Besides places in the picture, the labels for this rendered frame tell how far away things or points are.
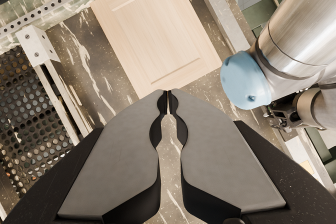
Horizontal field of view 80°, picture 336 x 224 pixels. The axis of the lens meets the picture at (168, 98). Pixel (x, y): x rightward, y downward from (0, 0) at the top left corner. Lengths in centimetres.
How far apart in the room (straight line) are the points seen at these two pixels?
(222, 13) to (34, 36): 62
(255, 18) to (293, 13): 66
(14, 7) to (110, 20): 31
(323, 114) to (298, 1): 24
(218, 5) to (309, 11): 58
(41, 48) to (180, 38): 46
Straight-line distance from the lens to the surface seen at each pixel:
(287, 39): 22
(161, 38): 73
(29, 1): 88
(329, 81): 37
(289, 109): 46
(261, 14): 88
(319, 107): 41
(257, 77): 25
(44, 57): 77
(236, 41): 74
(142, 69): 71
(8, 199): 93
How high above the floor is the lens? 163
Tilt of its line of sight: 34 degrees down
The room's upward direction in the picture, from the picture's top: 152 degrees clockwise
